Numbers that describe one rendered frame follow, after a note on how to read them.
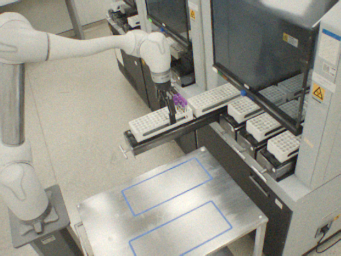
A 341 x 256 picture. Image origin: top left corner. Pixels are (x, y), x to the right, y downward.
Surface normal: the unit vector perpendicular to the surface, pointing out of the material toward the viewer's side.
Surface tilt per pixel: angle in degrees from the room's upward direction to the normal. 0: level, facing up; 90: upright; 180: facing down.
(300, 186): 0
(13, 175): 6
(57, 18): 90
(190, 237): 0
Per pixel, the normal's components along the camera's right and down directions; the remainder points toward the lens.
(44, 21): 0.45, 0.54
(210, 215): -0.11, -0.76
